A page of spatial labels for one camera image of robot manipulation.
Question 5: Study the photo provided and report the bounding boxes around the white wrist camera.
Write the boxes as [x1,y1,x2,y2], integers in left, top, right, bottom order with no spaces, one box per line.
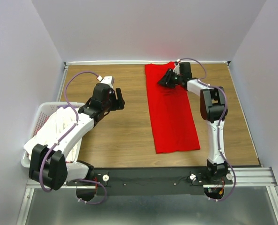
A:
[97,75,115,88]
[173,61,180,75]

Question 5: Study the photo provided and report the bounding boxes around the white t shirt in basket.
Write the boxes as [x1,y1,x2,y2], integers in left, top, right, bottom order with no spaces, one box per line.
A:
[23,105,85,166]

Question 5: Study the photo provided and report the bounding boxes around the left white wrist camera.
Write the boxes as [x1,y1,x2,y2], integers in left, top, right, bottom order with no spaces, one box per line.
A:
[97,75,115,88]

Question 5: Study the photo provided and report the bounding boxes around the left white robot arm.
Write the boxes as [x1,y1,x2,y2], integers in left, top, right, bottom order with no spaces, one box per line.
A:
[29,83,125,192]

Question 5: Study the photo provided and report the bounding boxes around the white laundry basket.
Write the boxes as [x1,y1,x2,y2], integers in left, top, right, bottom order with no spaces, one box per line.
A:
[21,102,88,170]

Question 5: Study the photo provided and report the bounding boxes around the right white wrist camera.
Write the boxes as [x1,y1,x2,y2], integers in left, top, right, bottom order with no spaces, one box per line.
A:
[173,61,180,75]

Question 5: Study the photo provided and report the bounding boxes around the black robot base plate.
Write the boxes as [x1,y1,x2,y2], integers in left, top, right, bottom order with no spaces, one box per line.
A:
[66,166,233,199]

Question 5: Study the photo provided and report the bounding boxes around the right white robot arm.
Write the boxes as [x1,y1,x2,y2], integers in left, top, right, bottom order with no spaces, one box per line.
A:
[157,60,228,184]

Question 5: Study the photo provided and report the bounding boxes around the red t shirt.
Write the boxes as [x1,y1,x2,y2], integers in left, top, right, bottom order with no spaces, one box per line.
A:
[145,62,201,154]

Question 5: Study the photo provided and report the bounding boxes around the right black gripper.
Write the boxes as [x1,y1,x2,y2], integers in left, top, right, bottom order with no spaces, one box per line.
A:
[155,69,182,90]

